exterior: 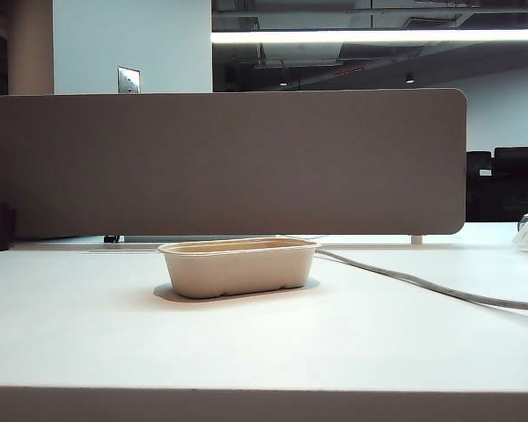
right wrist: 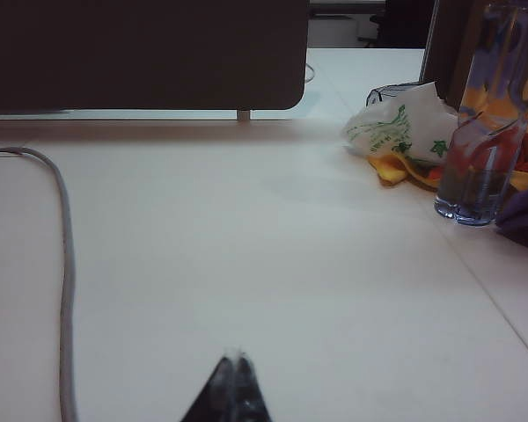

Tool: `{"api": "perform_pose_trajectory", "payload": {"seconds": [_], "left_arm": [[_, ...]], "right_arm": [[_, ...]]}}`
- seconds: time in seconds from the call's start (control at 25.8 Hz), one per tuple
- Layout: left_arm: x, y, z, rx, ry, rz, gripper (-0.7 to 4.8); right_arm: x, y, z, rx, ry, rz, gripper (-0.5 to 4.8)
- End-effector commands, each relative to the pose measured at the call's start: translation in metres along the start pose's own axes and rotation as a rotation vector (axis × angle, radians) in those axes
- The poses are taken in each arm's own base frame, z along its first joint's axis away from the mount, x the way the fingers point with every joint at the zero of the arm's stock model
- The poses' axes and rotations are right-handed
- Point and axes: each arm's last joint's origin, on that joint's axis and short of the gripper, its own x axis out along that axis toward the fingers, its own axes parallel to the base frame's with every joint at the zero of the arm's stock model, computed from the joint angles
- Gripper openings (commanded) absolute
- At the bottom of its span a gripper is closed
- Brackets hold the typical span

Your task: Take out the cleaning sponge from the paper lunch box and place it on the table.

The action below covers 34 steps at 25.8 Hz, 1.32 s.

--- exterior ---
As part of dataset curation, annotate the silver wall switch plate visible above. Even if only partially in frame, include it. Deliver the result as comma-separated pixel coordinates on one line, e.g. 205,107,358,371
117,66,143,95

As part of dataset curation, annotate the black office chair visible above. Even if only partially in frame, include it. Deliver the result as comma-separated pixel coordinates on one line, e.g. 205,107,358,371
466,150,496,223
492,145,528,222

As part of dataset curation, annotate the beige paper lunch box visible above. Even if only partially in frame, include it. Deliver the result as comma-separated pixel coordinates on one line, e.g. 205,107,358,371
157,236,323,301

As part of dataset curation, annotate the grey cable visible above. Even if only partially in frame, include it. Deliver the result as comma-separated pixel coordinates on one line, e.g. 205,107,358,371
314,247,528,314

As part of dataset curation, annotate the white ceiling light strip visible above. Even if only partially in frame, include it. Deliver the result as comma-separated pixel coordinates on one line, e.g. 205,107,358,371
210,27,528,44

